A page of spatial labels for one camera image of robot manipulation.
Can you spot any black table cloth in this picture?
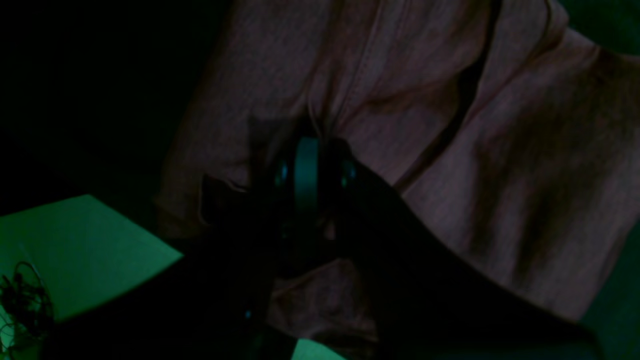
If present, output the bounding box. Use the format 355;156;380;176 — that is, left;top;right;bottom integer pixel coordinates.
1;0;639;360

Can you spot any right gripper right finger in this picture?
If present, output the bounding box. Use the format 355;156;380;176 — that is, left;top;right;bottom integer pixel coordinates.
307;137;604;360

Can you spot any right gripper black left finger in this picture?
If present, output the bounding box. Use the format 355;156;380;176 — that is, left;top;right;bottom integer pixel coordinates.
45;137;311;360

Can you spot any maroon long-sleeve T-shirt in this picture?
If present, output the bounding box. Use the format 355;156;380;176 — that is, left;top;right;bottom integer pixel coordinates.
156;0;640;360

